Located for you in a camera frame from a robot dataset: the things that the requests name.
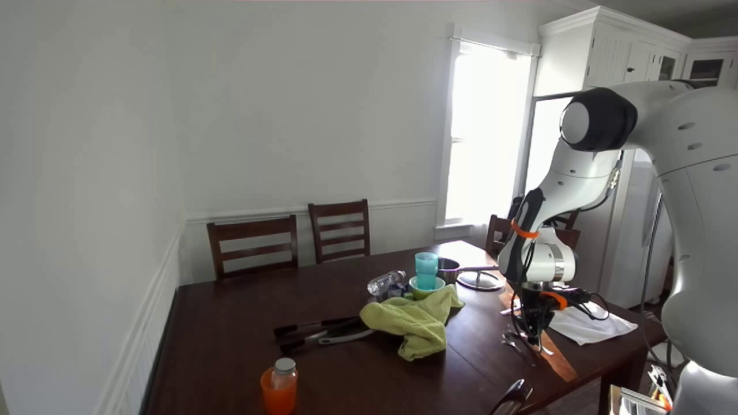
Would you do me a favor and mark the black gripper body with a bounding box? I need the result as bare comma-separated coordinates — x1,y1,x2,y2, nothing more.
516,288,556,343

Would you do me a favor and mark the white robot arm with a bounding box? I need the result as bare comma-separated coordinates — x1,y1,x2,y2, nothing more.
500,80,738,415

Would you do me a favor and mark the white paper napkin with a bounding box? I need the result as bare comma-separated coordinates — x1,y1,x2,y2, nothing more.
550,302,636,346

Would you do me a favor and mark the steel pan lid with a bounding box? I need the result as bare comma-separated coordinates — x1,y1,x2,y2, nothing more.
456,269,505,292

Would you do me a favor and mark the dark wooden chair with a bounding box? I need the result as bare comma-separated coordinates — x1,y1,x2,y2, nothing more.
309,199,372,263
488,377,533,415
208,215,298,278

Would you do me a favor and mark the white cabinet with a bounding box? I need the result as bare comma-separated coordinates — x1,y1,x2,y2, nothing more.
525,6,738,309

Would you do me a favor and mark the light blue bowl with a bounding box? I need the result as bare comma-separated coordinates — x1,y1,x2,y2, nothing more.
409,273,446,295

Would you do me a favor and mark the yellow-green cloth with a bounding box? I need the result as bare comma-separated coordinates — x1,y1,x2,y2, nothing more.
359,285,463,362

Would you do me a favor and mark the teal plastic cup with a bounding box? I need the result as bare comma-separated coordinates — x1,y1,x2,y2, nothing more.
416,252,439,276

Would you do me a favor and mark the clear plastic water bottle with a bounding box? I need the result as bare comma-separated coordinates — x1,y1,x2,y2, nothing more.
367,269,409,300

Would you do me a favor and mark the orange bottle with white cap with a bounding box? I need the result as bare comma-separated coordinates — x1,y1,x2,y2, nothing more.
260,356,298,415

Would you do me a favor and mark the dark wooden chair back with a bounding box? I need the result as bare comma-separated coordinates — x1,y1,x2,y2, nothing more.
208,215,298,278

